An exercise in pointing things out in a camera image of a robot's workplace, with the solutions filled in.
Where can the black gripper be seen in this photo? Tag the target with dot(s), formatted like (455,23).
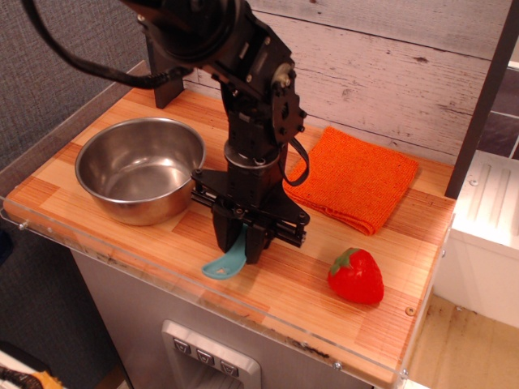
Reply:
(252,195)

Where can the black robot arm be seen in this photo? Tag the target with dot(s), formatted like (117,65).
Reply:
(257,78)

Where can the orange folded towel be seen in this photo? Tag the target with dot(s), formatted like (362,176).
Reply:
(355,182)

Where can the red toy strawberry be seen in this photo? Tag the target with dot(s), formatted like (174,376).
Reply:
(356,277)

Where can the stainless steel bowl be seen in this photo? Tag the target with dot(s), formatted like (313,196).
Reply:
(139,171)

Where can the grey toy kitchen cabinet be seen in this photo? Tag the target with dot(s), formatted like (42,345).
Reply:
(133,309)

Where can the grey ice dispenser panel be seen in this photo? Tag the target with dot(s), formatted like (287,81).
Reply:
(200,362)

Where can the clear acrylic edge guard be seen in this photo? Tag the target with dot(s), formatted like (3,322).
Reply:
(286,294)

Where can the dark grey left post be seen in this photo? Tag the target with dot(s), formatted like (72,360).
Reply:
(158,63)

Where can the dark grey post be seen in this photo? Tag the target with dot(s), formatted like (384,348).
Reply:
(491,86)
(158,63)

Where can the dark grey right post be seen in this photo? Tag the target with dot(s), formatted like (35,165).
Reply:
(491,86)

